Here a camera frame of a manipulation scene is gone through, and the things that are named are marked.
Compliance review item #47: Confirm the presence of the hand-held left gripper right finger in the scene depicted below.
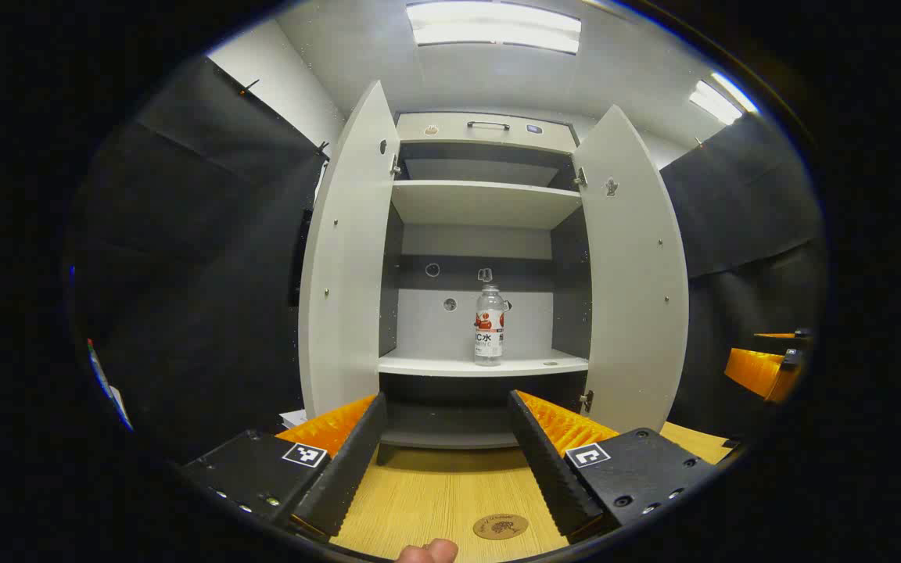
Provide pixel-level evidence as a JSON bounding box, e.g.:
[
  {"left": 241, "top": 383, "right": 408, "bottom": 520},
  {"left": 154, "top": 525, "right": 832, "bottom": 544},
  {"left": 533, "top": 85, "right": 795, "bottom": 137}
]
[{"left": 507, "top": 389, "right": 725, "bottom": 547}]

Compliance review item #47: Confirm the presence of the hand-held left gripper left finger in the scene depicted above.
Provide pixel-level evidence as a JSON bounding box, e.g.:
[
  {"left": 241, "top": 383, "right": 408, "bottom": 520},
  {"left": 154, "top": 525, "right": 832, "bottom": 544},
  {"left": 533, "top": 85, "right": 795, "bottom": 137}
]
[{"left": 179, "top": 393, "right": 388, "bottom": 540}]

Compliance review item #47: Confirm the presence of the round cork coaster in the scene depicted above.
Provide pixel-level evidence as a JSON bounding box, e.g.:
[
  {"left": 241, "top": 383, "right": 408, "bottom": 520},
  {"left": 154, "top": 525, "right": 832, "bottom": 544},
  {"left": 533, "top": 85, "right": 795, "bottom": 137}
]
[{"left": 472, "top": 513, "right": 529, "bottom": 540}]

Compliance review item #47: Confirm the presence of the grey cabinet door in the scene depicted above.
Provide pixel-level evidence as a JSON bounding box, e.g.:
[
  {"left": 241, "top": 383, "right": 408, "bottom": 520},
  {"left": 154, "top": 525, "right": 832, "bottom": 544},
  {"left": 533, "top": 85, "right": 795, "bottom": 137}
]
[
  {"left": 572, "top": 104, "right": 690, "bottom": 433},
  {"left": 298, "top": 80, "right": 402, "bottom": 423}
]

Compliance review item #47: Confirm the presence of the clear bottle with red label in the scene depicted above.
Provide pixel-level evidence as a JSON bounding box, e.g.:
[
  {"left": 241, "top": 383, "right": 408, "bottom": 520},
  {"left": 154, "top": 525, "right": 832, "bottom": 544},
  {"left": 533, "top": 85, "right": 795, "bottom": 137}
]
[{"left": 474, "top": 283, "right": 506, "bottom": 367}]

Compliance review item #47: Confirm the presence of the grey cabinet with shelves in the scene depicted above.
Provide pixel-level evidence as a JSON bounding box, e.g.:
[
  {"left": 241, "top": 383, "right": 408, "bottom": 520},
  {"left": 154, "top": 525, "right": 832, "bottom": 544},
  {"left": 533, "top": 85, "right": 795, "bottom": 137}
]
[{"left": 379, "top": 112, "right": 594, "bottom": 450}]

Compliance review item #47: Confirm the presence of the white side table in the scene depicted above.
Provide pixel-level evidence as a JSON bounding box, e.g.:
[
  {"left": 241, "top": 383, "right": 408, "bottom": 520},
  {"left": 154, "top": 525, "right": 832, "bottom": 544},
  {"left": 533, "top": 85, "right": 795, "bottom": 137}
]
[{"left": 106, "top": 383, "right": 135, "bottom": 432}]

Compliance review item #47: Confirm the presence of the black backdrop cloth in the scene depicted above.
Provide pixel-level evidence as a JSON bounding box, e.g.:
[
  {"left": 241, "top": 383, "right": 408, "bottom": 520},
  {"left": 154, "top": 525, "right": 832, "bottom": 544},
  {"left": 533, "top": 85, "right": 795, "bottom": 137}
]
[{"left": 66, "top": 55, "right": 828, "bottom": 464}]

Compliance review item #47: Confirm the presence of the ceiling light panel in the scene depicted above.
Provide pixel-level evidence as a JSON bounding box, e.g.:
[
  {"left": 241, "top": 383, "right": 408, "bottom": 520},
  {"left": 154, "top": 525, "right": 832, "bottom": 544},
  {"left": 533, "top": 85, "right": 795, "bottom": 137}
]
[
  {"left": 406, "top": 0, "right": 583, "bottom": 54},
  {"left": 689, "top": 72, "right": 760, "bottom": 126}
]

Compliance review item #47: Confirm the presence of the grey drawer with black handle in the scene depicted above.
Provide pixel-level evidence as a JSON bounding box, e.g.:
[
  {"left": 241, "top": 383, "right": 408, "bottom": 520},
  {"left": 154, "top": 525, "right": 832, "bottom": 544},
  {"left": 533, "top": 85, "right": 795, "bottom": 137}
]
[{"left": 396, "top": 112, "right": 579, "bottom": 155}]

